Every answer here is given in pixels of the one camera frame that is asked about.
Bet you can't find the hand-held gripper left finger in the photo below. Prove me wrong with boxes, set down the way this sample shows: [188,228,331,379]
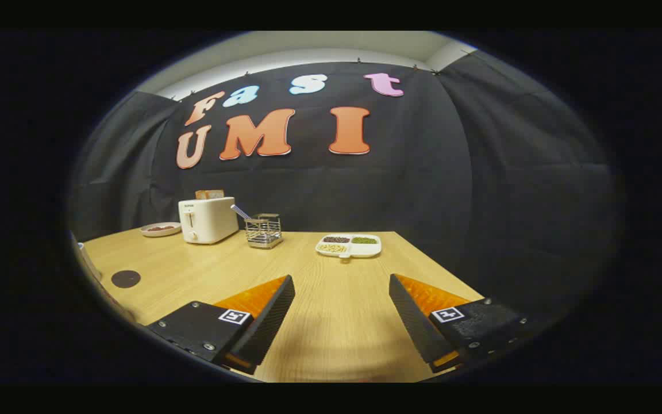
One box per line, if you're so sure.
[146,274,296,375]

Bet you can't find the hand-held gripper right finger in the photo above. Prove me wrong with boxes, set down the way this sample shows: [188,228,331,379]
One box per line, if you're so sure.
[388,274,541,374]

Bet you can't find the dark round coaster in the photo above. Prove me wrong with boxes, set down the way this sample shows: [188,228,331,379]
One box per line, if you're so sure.
[111,270,141,289]

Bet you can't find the wooden table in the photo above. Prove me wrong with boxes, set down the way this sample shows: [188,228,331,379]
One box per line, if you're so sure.
[81,229,484,383]

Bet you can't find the white divided dish with beans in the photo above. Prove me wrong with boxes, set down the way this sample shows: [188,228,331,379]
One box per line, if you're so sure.
[315,233,382,259]

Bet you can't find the white toaster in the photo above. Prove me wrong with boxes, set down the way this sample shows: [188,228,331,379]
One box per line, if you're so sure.
[178,197,240,245]

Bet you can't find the black backdrop cloth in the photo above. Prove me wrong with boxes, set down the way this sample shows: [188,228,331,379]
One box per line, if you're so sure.
[68,52,619,323]

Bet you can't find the small round plate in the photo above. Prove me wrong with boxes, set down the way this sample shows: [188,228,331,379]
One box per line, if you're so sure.
[140,222,182,237]

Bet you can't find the wire cutlery holder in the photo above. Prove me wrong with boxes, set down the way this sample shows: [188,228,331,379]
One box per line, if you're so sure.
[244,213,283,249]

